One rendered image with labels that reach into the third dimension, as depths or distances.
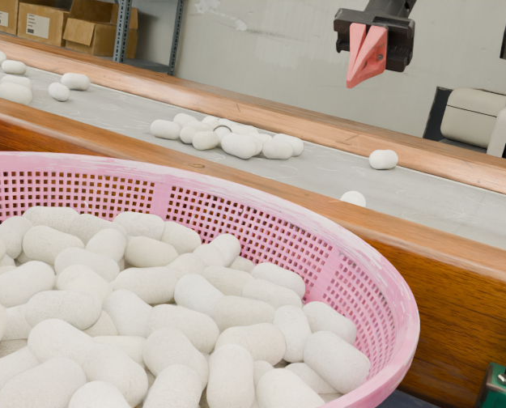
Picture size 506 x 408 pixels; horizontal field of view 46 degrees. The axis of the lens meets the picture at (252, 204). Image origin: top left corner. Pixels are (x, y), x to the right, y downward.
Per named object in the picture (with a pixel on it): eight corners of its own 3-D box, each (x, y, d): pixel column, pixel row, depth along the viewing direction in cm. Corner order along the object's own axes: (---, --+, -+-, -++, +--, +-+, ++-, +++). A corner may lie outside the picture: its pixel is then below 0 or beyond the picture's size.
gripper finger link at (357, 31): (387, 70, 69) (411, 20, 74) (329, 59, 72) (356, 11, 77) (385, 112, 75) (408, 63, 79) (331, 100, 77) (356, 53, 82)
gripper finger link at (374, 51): (367, 66, 70) (393, 18, 75) (310, 55, 73) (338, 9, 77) (367, 108, 76) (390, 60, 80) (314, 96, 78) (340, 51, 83)
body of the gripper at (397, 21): (410, 28, 73) (428, -7, 77) (332, 15, 77) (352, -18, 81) (407, 70, 78) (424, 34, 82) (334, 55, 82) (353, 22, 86)
